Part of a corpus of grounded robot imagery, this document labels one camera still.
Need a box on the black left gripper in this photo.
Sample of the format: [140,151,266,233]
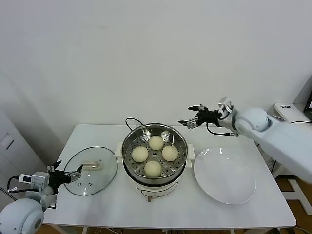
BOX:
[46,159,84,190]

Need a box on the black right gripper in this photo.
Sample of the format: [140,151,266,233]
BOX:
[177,105,221,129]

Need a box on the round glass pot lid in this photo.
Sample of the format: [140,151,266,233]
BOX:
[62,146,118,197]

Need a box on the white steamed baozi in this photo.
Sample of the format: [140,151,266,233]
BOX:
[131,146,150,163]
[161,145,179,162]
[144,160,162,178]
[148,135,165,151]

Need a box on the perforated steel steamer basket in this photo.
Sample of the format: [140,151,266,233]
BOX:
[120,123,189,185]

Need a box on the white cabinet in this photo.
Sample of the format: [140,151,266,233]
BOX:
[0,107,51,221]

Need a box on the large white plate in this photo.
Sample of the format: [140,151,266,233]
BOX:
[193,146,257,205]

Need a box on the cream electric cooker base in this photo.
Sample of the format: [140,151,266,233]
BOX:
[114,142,195,203]

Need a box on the black laptop screen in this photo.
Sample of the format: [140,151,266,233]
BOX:
[303,90,312,121]

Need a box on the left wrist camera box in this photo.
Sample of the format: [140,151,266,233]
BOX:
[19,171,51,191]

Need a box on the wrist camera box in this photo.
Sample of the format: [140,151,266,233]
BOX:
[19,171,51,191]
[217,97,234,118]

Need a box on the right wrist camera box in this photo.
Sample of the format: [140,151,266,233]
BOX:
[217,97,234,118]

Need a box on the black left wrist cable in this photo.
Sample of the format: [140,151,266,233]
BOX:
[7,175,21,194]

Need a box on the black cooker power cable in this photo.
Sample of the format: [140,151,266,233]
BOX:
[124,117,143,133]

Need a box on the black power adapter with cable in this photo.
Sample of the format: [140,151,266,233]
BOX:
[269,120,312,173]

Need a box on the white desk foot frame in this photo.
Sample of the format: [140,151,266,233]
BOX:
[280,178,312,214]

